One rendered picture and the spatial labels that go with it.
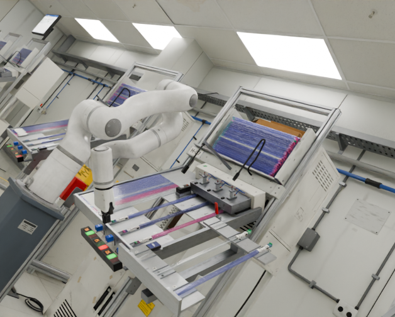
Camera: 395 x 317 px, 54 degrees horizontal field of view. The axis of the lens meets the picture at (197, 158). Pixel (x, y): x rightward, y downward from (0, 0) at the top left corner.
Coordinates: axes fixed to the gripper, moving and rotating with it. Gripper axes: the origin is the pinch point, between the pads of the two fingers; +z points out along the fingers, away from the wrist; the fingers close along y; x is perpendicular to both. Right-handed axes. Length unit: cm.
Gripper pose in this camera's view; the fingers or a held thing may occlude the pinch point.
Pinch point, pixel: (106, 218)
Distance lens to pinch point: 173.8
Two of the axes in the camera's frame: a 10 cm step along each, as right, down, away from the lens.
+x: 7.5, -2.2, 6.2
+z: -0.1, 9.3, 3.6
